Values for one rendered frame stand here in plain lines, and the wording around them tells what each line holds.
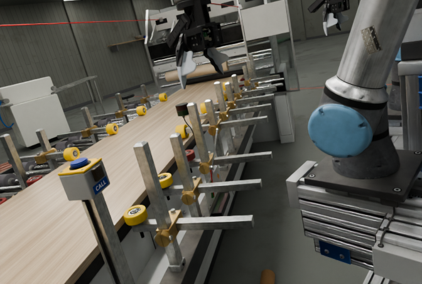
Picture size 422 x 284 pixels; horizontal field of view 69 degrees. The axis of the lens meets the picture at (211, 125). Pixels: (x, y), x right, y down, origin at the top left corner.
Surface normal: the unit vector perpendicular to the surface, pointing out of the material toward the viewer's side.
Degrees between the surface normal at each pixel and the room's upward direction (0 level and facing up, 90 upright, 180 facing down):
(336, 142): 97
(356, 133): 97
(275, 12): 90
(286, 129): 90
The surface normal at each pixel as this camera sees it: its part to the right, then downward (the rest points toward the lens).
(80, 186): -0.25, 0.32
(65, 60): 0.71, 0.04
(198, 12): -0.67, 0.35
